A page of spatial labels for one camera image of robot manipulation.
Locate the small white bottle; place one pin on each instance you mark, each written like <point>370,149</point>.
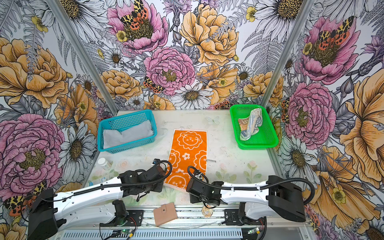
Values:
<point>104,163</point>

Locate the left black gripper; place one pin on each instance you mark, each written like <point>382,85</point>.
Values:
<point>158,188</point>

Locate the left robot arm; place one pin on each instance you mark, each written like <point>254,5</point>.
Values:
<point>99,204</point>

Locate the blue white plastic packet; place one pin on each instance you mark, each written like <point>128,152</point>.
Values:
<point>94,182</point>

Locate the striped grey patterned towel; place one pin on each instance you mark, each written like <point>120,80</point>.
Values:
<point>250,125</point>

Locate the green plastic basket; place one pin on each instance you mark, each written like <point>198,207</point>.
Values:
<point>264,139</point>

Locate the brown leather wallet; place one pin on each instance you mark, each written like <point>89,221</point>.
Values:
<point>164,214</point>

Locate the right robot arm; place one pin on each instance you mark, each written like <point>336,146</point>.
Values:
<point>274,197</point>

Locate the orange patterned white towel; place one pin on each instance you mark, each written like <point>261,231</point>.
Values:
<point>189,148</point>

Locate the teal plastic basket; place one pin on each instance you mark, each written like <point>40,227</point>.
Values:
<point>125,122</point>

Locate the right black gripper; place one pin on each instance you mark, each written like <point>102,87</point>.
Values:
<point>193,200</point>

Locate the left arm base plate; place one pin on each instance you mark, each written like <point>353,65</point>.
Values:
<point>132,218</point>

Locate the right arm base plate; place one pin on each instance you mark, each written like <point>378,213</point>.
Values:
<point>234,217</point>

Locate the aluminium front rail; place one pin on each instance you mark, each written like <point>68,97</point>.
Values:
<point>192,225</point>

